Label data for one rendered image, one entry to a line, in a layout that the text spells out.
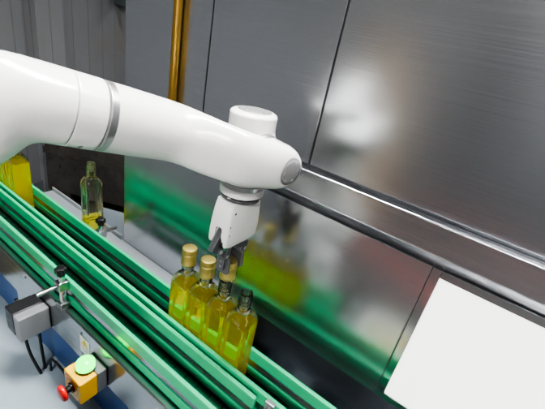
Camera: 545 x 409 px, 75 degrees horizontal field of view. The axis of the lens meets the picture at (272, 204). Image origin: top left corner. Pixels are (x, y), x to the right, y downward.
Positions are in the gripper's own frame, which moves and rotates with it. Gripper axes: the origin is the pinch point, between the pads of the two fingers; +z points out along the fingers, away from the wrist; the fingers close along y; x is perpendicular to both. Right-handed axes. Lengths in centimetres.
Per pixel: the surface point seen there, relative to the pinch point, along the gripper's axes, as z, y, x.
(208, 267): 4.1, 1.2, -4.7
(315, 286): 4.0, -12.4, 15.3
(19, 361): 61, 22, -58
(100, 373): 37.4, 17.2, -20.2
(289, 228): -6.2, -12.2, 5.6
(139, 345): 23.1, 13.6, -10.8
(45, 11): -27, -107, -307
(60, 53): 5, -119, -312
